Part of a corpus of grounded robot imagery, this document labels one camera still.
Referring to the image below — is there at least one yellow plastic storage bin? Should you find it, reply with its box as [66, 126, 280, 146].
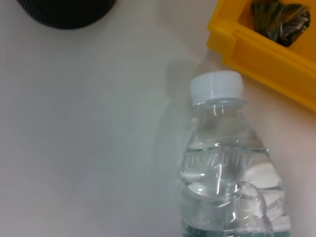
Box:
[206, 0, 316, 112]

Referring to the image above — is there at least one clear water bottle green label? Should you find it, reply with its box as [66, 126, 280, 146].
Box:
[175, 70, 292, 237]

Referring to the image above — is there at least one black mesh pen cup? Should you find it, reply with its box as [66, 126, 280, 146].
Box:
[16, 0, 118, 30]

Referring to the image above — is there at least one green plastic wrapper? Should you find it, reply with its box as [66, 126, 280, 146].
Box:
[249, 0, 312, 47]

